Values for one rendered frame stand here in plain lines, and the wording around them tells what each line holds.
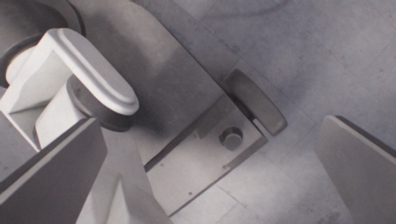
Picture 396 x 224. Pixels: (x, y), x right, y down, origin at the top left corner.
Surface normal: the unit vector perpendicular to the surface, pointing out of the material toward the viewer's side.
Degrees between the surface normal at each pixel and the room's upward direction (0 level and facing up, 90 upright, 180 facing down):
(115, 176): 90
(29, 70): 22
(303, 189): 0
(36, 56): 0
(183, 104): 0
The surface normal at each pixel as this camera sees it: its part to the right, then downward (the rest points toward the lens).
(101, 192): 0.73, -0.66
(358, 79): -0.10, 0.18
